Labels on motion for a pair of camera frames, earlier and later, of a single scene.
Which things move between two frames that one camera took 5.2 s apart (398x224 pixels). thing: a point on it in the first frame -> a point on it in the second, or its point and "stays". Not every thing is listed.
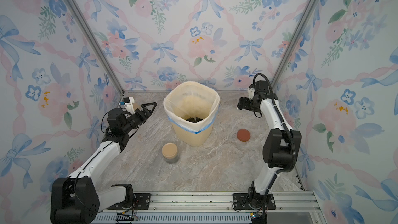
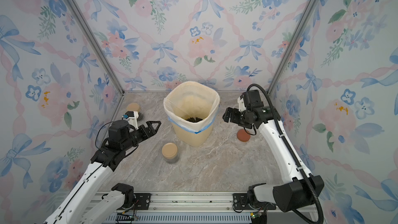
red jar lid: [243, 135] stays
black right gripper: [244, 104] -> [234, 117]
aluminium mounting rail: [292, 207] stays
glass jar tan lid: [170, 153] stays
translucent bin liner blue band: [192, 106] stays
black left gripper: [147, 112] -> [146, 133]
